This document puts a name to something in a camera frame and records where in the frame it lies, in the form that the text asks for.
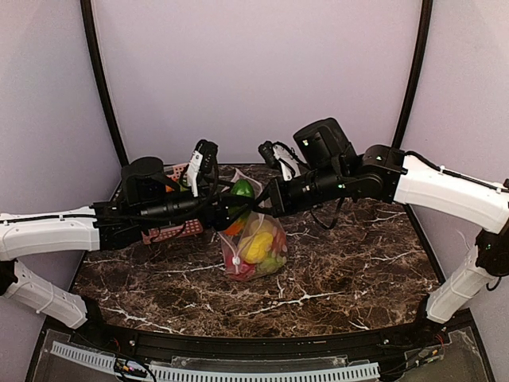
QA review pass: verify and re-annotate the clear zip top bag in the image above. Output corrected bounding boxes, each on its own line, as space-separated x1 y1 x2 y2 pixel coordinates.
219 167 288 283

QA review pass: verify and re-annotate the left black frame post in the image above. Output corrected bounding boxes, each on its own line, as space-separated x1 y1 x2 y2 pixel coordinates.
80 0 129 166

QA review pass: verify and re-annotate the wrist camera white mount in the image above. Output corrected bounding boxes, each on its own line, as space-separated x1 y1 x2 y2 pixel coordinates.
185 139 218 197
258 141 307 181

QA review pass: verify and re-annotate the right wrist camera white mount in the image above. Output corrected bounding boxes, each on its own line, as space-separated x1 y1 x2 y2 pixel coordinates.
258 141 307 181

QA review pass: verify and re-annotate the black front rail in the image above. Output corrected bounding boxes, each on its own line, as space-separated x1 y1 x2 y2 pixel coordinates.
72 324 423 361

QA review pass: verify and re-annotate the light green toy lettuce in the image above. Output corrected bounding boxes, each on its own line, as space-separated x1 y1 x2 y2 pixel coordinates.
257 256 287 275

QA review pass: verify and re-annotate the pale yellow toy food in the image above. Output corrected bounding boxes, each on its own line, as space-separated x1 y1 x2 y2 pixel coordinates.
248 220 278 237

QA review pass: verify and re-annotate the right black frame post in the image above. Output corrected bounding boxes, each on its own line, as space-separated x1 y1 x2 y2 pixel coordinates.
391 0 433 149

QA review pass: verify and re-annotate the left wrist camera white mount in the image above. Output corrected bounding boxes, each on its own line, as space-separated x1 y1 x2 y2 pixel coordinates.
185 139 218 197

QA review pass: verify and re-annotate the red toy food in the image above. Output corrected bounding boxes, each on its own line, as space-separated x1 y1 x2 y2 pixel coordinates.
225 258 257 282

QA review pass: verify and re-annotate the pink plastic basket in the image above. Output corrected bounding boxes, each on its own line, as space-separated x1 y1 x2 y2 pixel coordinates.
142 163 204 245

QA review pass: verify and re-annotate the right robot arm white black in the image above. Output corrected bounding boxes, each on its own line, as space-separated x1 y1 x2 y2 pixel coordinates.
258 118 508 324

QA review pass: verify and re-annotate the green toy vegetable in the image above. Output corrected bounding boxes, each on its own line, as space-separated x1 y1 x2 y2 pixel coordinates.
230 179 255 198

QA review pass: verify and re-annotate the black frame post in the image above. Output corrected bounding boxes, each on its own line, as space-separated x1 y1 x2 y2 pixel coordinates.
391 0 433 149
80 0 129 166

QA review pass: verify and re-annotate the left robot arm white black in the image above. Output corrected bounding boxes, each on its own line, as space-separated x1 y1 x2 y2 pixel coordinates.
1 157 254 331

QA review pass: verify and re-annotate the white slotted cable duct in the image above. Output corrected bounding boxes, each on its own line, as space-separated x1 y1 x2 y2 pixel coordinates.
51 341 380 381

